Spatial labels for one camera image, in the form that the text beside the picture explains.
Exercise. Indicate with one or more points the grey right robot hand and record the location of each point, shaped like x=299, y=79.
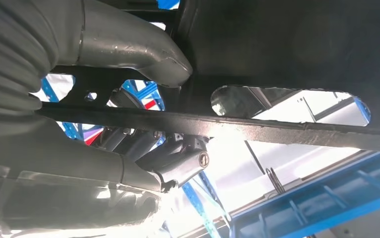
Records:
x=62, y=170

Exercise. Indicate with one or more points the blue metal shelf rack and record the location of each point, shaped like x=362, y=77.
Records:
x=308, y=207

